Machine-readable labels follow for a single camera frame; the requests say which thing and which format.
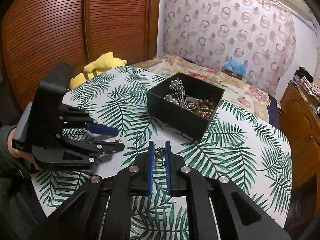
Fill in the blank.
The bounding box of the yellow plush toy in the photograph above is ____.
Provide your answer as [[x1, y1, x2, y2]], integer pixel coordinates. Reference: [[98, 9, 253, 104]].
[[69, 52, 127, 89]]

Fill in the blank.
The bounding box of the person's left hand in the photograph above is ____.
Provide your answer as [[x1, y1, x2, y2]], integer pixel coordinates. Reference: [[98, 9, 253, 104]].
[[7, 129, 42, 171]]

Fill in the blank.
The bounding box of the circle pattern wall curtain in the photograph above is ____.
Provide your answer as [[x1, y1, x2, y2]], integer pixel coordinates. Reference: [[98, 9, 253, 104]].
[[163, 0, 296, 95]]

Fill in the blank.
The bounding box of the brown louvered wardrobe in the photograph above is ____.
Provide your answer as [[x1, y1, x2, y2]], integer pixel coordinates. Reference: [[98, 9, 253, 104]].
[[1, 0, 159, 108]]

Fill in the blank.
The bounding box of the black jewelry box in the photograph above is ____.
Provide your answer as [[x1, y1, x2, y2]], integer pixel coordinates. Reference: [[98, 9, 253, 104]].
[[146, 73, 225, 140]]

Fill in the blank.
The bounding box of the blue plush toy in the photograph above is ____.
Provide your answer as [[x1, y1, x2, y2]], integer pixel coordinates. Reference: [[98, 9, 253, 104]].
[[222, 57, 246, 76]]

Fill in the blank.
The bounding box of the palm leaf print cloth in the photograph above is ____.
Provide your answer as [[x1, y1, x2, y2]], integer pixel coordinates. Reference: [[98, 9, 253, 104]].
[[31, 67, 292, 239]]

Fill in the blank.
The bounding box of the green stone chain necklace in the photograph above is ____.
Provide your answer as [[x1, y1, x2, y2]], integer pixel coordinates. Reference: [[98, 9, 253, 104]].
[[153, 147, 166, 167]]

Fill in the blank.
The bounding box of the silver flower chain necklace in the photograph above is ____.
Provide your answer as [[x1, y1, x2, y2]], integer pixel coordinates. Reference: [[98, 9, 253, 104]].
[[168, 77, 190, 106]]

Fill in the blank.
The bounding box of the white pearl necklace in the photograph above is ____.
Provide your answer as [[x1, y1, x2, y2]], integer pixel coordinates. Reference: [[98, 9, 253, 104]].
[[163, 93, 181, 106]]

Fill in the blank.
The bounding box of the wooden side cabinet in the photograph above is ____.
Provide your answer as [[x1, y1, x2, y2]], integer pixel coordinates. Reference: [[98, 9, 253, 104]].
[[277, 65, 320, 205]]

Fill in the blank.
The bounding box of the brown wooden bead bracelet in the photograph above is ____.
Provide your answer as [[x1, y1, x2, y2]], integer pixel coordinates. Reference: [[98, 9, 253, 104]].
[[187, 98, 217, 119]]

